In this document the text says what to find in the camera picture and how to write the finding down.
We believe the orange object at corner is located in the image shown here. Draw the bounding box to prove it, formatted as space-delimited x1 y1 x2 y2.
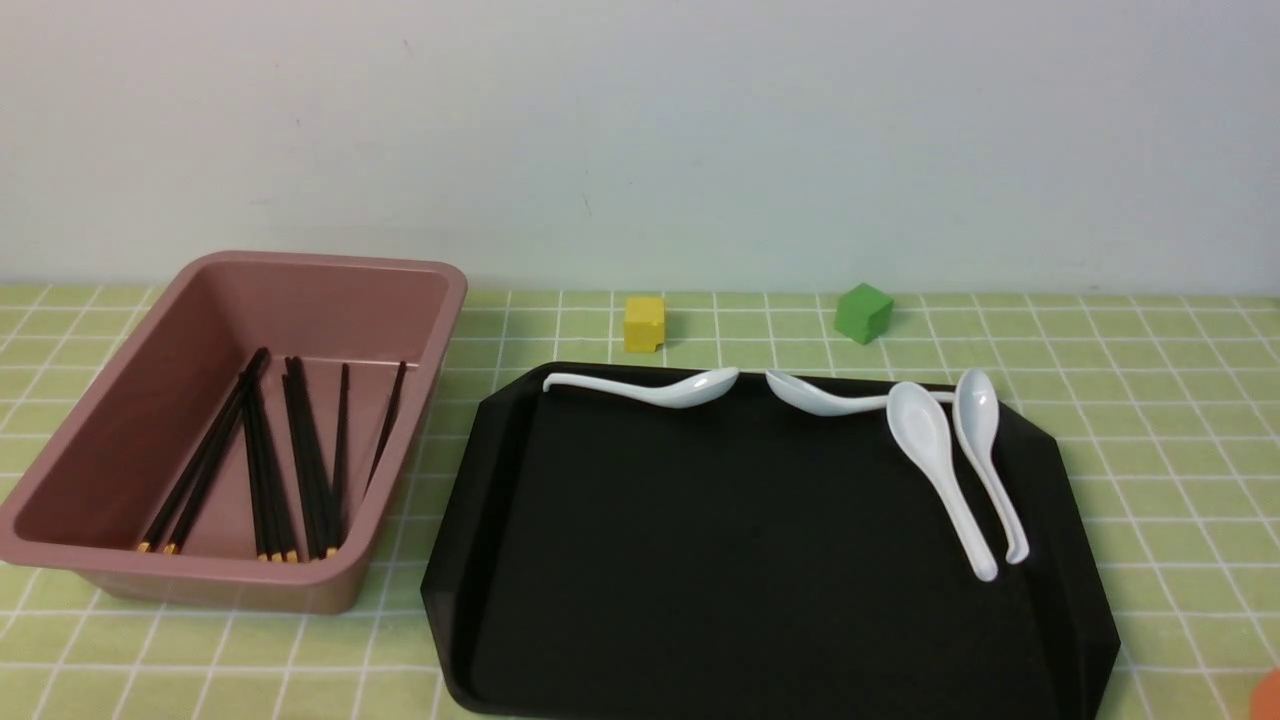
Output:
1248 667 1280 720

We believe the black plastic tray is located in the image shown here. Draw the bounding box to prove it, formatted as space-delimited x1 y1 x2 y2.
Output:
421 363 1121 719

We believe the green checked tablecloth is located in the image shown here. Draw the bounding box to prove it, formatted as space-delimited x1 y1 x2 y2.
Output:
1 288 1279 719

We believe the white spoon far right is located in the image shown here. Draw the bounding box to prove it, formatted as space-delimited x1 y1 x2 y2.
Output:
952 368 1030 565

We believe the yellow cube block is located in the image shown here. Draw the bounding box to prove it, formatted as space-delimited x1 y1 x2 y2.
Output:
623 296 666 354

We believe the green cube block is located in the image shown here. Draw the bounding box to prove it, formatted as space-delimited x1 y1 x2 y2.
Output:
833 283 895 345

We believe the white spoon far left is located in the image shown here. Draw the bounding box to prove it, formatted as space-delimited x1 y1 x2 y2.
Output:
541 366 740 409

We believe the pink plastic bin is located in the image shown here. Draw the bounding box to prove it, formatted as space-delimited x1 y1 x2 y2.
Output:
3 251 468 614

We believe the white spoon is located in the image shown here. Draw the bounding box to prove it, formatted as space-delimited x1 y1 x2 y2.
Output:
886 382 998 582
952 368 1030 565
765 369 956 418
541 366 740 409

